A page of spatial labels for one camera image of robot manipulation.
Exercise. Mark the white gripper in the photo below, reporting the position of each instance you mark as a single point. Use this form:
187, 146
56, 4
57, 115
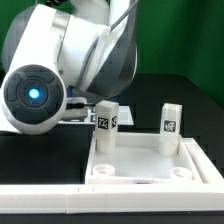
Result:
76, 109

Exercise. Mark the white square tabletop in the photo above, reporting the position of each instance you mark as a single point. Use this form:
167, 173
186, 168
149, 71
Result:
136, 160

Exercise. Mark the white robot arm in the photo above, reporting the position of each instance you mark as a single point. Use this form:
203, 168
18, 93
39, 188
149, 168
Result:
51, 57

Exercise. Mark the white L-shaped obstacle fence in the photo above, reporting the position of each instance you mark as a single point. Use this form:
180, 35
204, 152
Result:
208, 195

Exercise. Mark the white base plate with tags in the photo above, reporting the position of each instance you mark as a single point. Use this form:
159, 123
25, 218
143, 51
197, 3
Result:
124, 117

